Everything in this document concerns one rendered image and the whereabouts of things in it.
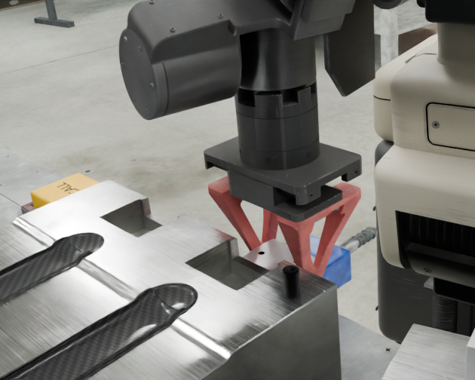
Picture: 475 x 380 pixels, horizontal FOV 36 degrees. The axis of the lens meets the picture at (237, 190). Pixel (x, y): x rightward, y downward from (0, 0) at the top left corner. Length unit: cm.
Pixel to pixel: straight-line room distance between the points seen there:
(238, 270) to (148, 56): 17
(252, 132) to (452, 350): 19
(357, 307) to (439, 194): 119
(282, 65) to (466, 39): 37
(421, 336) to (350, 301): 153
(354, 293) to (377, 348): 149
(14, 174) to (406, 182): 47
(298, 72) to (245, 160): 7
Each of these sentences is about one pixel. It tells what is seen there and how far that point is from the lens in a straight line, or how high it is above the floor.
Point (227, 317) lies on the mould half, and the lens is 43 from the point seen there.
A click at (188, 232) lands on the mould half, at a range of 52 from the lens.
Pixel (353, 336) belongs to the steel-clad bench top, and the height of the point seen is 80.
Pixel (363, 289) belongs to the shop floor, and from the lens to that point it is 205.
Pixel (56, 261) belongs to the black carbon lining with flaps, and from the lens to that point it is 54.
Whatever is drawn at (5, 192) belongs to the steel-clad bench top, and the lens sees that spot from 89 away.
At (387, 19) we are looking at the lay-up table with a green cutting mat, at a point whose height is 33.
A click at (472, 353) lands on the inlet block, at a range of 42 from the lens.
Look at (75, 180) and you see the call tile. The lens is 78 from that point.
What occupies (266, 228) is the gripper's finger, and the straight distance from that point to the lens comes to 57.
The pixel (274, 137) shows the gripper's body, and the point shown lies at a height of 96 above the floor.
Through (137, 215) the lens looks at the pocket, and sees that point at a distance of 59.
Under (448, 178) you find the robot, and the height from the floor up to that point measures 80.
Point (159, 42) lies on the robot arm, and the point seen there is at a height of 104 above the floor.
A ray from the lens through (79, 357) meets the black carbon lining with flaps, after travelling 44.
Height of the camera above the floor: 114
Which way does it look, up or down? 25 degrees down
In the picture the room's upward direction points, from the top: 7 degrees counter-clockwise
